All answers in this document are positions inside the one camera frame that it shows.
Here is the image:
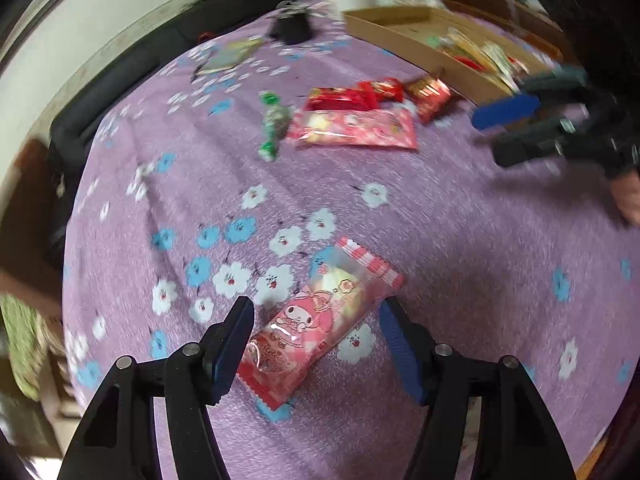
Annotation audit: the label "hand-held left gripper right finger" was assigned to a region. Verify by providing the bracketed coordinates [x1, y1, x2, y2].
[378, 297, 576, 480]

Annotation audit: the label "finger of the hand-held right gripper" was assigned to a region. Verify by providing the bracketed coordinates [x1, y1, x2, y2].
[472, 66, 591, 131]
[492, 117, 583, 168]

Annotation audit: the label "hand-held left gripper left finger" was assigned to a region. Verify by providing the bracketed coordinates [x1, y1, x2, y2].
[57, 296, 256, 480]

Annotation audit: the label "snack packets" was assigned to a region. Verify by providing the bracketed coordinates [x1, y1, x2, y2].
[482, 42, 531, 93]

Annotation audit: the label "pink cartoon snack packet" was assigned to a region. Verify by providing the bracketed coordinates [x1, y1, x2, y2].
[236, 236, 405, 410]

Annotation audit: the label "cardboard box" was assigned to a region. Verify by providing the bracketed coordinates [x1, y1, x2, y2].
[342, 5, 566, 106]

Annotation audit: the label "person's right hand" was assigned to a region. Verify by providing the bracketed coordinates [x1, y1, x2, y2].
[611, 167, 640, 228]

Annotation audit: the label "biscuit packet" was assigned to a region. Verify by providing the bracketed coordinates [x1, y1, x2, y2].
[445, 27, 493, 68]

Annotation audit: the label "dark red snack packet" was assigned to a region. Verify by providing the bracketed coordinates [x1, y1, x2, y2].
[404, 74, 452, 125]

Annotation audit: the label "red candy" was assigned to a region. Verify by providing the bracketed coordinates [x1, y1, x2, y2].
[372, 76, 405, 103]

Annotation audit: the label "purple floral tablecloth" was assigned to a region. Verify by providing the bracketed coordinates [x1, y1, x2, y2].
[60, 0, 640, 480]

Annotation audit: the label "pink red snack packet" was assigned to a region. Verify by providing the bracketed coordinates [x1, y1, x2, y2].
[287, 108, 418, 150]

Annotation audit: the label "green blanket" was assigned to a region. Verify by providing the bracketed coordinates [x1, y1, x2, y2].
[0, 292, 56, 403]

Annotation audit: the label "black cylindrical device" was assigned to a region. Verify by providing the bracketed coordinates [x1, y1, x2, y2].
[269, 2, 315, 45]

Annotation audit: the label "brown armchair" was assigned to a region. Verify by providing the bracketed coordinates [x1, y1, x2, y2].
[0, 135, 66, 301]

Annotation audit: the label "notebook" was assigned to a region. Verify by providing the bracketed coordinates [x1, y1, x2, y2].
[195, 37, 266, 77]

